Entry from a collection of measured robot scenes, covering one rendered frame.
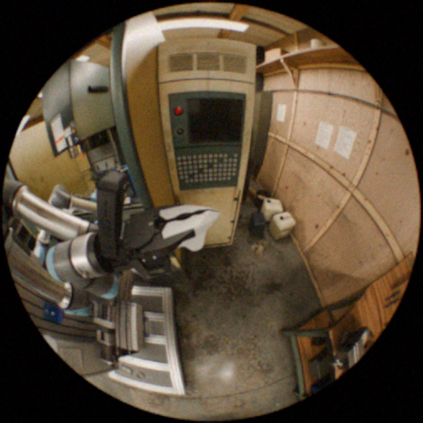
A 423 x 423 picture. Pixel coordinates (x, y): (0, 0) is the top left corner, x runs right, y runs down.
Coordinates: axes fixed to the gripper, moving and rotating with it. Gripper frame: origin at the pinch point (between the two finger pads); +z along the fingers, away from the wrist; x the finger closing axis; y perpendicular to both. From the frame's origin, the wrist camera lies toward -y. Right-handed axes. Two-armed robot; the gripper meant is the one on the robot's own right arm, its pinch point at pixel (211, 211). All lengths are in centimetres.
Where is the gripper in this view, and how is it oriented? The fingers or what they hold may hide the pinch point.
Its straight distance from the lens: 19.6
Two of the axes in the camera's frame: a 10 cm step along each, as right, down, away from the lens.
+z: 9.2, -2.7, 2.7
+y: 0.5, 7.9, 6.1
